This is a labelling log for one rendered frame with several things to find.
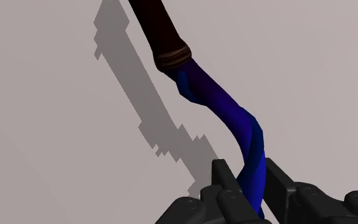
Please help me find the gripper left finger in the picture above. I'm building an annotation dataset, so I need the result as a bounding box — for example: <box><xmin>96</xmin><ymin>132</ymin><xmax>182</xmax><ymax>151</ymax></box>
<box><xmin>155</xmin><ymin>158</ymin><xmax>272</xmax><ymax>224</ymax></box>

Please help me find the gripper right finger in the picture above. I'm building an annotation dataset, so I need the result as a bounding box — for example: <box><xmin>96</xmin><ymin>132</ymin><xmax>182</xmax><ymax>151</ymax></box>
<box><xmin>263</xmin><ymin>157</ymin><xmax>358</xmax><ymax>224</ymax></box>

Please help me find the blue tool with dark handle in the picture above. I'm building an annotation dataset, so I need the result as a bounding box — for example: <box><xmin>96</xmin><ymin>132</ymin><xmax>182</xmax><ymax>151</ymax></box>
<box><xmin>128</xmin><ymin>0</ymin><xmax>266</xmax><ymax>220</ymax></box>

